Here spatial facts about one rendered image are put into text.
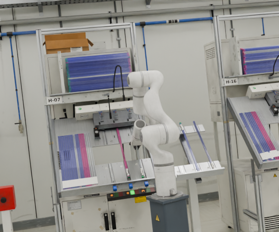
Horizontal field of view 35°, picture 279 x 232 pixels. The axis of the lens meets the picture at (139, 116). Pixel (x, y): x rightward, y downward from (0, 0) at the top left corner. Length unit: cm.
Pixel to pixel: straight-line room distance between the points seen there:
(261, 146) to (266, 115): 36
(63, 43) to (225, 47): 139
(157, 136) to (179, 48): 276
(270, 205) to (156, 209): 140
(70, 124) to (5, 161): 169
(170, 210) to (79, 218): 103
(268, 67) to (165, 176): 166
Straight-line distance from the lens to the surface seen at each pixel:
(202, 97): 520
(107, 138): 333
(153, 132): 250
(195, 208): 334
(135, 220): 344
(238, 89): 393
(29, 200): 505
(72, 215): 338
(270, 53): 386
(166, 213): 254
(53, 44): 380
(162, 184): 255
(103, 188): 304
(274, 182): 375
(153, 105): 260
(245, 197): 368
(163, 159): 253
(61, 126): 344
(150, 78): 271
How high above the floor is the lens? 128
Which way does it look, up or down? 2 degrees down
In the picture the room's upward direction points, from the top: 6 degrees counter-clockwise
